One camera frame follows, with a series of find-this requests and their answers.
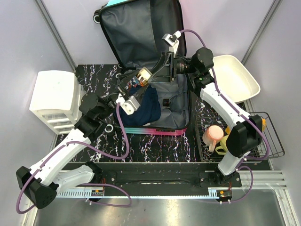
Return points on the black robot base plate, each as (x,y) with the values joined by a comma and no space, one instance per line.
(196,174)

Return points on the aluminium rail frame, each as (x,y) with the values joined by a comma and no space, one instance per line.
(244,180)

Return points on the black marble pattern mat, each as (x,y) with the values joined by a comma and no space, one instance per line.
(147,148)

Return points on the colourful patterned cloth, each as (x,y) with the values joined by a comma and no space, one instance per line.
(133,82)

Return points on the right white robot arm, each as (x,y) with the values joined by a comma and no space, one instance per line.
(245,130)

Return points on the gold lid cosmetic jar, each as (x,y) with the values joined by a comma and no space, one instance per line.
(143,76)

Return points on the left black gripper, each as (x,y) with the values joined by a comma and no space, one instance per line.
(123,79)

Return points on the yellow-green mug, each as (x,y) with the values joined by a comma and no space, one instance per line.
(222,148)

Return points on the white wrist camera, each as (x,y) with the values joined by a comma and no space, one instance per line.
(172,41)
(129,106)

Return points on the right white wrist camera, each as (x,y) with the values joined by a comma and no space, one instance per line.
(172,41)

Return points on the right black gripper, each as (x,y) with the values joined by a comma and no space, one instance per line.
(164,76)

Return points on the pink cup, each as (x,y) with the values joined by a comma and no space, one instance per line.
(212,136)

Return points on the black wire dish rack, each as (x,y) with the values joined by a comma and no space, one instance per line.
(270,141)

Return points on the orange-yellow plate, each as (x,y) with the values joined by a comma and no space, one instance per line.
(264,125)

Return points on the navy blue garment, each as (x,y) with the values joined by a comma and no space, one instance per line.
(148,112)

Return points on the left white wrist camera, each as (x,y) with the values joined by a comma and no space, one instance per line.
(129,106)

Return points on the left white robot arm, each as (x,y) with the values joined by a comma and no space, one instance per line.
(43,181)

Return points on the white plastic tray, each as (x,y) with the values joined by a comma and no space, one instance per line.
(234,80)

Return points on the white drawer organizer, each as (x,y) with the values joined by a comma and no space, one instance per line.
(55,100)

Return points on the pink and teal kids suitcase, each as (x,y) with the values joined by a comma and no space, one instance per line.
(134,31)

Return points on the small black jar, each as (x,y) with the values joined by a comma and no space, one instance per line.
(166,102)

